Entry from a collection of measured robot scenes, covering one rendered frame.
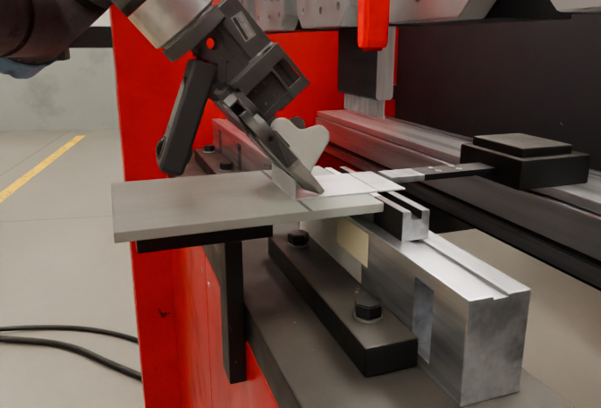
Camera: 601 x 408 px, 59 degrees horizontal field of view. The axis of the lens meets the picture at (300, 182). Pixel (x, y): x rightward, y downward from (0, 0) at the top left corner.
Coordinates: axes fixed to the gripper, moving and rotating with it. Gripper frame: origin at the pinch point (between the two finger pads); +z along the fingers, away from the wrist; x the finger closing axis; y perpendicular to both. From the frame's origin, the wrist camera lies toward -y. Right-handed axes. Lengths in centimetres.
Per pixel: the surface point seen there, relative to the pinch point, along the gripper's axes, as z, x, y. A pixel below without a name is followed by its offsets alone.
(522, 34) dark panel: 25, 33, 55
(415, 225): 6.9, -11.3, 4.5
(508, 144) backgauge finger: 15.9, -0.9, 22.6
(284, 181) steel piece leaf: -1.8, -0.8, -1.2
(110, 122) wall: 55, 718, -72
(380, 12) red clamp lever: -12.4, -15.4, 12.2
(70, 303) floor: 47, 190, -98
